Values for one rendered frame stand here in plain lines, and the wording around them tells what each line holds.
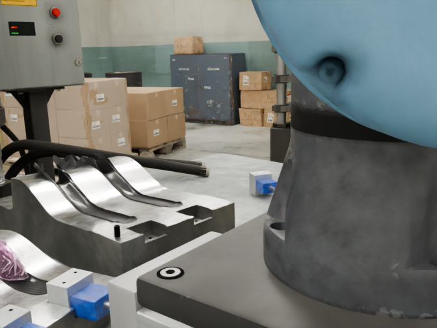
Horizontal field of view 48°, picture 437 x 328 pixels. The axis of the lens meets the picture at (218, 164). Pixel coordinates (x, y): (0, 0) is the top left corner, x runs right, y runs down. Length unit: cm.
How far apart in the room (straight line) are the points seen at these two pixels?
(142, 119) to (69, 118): 96
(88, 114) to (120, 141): 51
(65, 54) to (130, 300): 134
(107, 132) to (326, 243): 461
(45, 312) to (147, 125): 479
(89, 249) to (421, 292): 66
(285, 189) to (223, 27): 805
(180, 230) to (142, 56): 869
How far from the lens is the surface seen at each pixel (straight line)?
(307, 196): 27
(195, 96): 807
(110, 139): 486
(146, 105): 537
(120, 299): 40
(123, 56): 981
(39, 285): 76
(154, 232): 85
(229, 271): 31
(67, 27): 169
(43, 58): 164
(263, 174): 127
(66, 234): 91
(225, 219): 92
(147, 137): 542
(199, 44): 820
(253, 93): 760
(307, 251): 27
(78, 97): 466
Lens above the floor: 117
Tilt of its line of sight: 13 degrees down
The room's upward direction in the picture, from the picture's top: 2 degrees counter-clockwise
